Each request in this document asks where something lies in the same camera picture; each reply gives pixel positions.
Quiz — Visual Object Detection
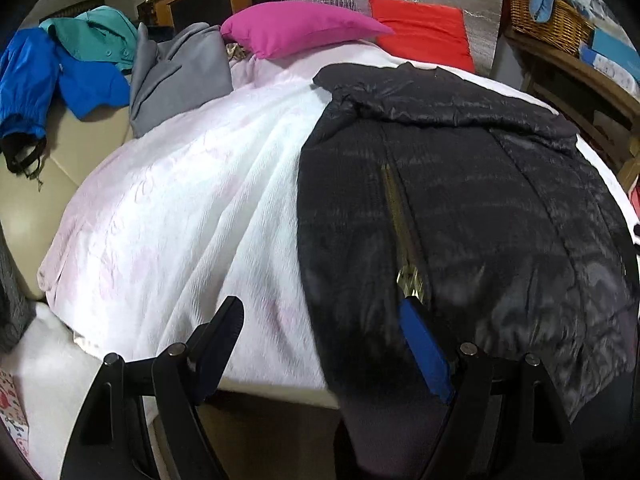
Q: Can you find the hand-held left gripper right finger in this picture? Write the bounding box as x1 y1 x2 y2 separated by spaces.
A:
398 296 586 480

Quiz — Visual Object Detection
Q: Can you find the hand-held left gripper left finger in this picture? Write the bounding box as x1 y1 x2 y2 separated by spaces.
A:
60 296 246 480

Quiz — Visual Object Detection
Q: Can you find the black puffer jacket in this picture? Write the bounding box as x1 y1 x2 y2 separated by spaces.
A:
297 62 640 480

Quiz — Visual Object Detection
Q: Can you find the white blanket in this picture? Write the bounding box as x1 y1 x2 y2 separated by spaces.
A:
37 42 631 396

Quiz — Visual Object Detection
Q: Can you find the dark grey cloth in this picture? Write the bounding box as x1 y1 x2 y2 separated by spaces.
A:
0 240 36 351

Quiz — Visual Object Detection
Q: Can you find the patterned white red box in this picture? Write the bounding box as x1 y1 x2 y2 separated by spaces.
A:
0 367 28 441

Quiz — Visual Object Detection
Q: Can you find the grey garment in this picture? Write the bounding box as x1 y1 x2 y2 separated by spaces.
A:
129 22 233 138

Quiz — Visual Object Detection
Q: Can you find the wooden table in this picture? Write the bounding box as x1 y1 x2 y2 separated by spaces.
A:
502 27 640 176

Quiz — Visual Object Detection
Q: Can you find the red pillow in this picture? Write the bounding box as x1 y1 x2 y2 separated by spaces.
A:
369 0 476 72

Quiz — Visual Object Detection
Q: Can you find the pink pillow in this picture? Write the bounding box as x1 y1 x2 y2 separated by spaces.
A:
220 1 396 59

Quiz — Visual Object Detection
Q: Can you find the blue jacket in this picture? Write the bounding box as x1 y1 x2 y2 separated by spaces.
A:
0 27 132 181

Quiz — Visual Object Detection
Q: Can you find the teal jacket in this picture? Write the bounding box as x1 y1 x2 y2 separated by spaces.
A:
40 6 141 72

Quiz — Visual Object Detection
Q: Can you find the white blue tissue pack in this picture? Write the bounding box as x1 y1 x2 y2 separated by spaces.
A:
580 45 640 86

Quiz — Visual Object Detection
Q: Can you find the wicker basket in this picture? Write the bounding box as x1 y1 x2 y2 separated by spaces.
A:
506 0 596 58

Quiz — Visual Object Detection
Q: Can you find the light blue cardboard box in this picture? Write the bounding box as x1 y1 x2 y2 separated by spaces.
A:
590 27 640 68

